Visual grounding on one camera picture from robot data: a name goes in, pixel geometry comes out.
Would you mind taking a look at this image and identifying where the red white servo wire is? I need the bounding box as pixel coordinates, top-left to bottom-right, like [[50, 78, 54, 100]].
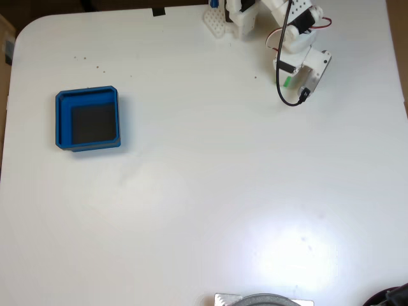
[[265, 27, 284, 52], [310, 17, 333, 33]]

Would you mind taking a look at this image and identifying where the black usb cable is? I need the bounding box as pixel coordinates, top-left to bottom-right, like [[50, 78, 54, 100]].
[[275, 0, 312, 108]]

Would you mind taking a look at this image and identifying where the dark round stand base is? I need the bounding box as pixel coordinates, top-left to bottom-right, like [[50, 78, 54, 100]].
[[363, 284, 408, 306], [234, 293, 303, 306]]

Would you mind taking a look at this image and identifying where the blue square box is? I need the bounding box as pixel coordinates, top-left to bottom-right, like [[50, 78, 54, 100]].
[[55, 85, 122, 153]]

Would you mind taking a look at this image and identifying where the white silver camera box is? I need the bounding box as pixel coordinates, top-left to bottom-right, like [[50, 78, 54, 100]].
[[297, 50, 333, 100]]

